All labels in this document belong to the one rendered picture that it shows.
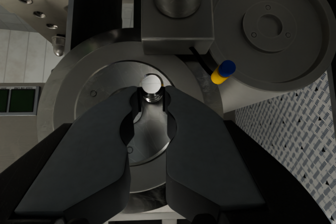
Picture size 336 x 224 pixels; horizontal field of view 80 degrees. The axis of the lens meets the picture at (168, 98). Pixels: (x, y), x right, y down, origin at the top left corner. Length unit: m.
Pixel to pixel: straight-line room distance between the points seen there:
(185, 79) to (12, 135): 0.49
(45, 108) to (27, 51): 2.87
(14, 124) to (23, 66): 2.43
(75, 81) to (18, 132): 0.43
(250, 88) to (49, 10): 0.40
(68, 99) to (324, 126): 0.23
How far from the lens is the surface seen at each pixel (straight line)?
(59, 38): 0.58
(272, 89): 0.19
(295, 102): 0.27
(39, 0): 0.46
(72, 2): 0.23
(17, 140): 0.59
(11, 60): 3.06
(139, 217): 0.53
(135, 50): 0.17
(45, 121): 0.18
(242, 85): 0.18
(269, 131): 0.32
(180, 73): 0.16
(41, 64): 2.95
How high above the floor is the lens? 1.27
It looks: 10 degrees down
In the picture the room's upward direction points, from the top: 179 degrees clockwise
